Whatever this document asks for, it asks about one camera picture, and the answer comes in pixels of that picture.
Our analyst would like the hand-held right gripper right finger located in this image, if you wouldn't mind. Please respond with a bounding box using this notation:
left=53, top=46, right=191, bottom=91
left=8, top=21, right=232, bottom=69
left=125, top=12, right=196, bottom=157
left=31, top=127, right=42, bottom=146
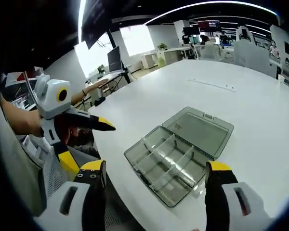
left=204, top=160, right=276, bottom=231

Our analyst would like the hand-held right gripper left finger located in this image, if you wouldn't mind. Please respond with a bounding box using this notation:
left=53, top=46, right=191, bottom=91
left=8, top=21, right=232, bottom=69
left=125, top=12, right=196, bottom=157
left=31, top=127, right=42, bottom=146
left=33, top=159, right=108, bottom=231

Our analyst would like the grey transparent guide fixture box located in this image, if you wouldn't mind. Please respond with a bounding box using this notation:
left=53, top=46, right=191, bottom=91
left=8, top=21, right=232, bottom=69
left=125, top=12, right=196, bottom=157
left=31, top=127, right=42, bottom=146
left=124, top=106, right=235, bottom=208

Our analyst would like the grey mesh office chair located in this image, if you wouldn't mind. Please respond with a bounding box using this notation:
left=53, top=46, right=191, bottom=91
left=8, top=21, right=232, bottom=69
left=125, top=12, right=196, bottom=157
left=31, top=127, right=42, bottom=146
left=42, top=144, right=126, bottom=231

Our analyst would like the metal storage shelf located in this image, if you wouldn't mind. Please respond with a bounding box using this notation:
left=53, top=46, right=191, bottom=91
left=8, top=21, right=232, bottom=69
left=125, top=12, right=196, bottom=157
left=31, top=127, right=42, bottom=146
left=4, top=68, right=45, bottom=112

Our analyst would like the person's grey shirt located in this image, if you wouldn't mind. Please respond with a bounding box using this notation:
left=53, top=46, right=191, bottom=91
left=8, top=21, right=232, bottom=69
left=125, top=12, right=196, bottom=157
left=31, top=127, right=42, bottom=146
left=0, top=103, right=47, bottom=217

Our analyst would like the black folding stand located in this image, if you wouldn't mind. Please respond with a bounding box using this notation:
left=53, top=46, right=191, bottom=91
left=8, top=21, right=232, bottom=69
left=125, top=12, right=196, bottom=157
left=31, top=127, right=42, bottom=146
left=100, top=71, right=133, bottom=97

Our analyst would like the open laptop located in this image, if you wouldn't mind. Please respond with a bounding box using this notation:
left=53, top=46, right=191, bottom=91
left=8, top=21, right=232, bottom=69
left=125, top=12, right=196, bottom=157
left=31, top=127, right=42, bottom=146
left=107, top=46, right=125, bottom=74

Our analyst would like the black display on stand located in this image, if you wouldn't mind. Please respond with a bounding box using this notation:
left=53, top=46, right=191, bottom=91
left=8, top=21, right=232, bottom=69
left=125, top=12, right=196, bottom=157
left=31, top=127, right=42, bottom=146
left=81, top=0, right=131, bottom=84

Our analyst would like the white desk row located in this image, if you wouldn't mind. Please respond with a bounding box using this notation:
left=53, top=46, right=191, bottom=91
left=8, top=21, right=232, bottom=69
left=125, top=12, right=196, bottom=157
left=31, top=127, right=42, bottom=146
left=142, top=47, right=194, bottom=70

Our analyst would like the black monitor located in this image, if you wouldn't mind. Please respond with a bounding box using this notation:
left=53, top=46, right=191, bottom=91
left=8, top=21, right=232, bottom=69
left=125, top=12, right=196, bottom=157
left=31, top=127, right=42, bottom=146
left=182, top=26, right=201, bottom=37

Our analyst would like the pale grey office chair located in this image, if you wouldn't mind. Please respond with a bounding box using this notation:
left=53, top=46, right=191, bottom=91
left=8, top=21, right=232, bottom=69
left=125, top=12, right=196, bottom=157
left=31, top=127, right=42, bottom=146
left=232, top=39, right=272, bottom=70

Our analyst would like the purple wall screen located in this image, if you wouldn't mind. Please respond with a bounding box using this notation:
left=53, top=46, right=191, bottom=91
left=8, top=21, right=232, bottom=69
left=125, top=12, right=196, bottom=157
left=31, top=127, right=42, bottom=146
left=197, top=20, right=221, bottom=32

